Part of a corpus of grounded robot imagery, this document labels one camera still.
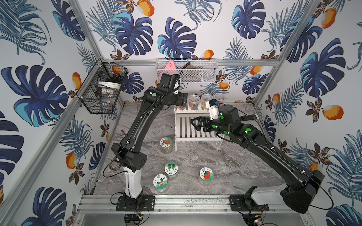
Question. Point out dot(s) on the black wire basket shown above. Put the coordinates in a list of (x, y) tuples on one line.
[(98, 99)]

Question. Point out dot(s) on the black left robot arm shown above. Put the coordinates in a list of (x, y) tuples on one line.
[(128, 151)]

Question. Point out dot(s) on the clear wall-mounted tray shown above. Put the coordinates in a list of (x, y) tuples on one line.
[(192, 70)]

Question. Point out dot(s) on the strawberry lid seed jar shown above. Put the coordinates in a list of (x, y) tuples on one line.
[(206, 176)]

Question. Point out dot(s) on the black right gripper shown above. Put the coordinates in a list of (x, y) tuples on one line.
[(206, 119)]

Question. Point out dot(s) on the white bowl in basket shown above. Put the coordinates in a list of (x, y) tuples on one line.
[(111, 85)]

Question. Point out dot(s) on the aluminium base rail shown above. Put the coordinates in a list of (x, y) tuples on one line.
[(162, 204)]

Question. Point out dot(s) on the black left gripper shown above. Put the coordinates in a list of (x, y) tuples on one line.
[(183, 99)]

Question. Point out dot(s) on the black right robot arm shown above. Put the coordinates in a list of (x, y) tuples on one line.
[(302, 184)]

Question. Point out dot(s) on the tomato lid seed jar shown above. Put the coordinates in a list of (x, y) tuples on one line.
[(166, 145)]

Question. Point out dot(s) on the green tree lid jar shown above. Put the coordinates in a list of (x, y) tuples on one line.
[(171, 170)]

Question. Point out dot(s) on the carrot lid seed jar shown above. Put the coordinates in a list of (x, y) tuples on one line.
[(160, 183)]

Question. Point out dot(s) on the black remote control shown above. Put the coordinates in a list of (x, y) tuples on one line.
[(250, 117)]

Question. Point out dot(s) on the pink triangle object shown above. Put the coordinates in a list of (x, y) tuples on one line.
[(169, 68)]

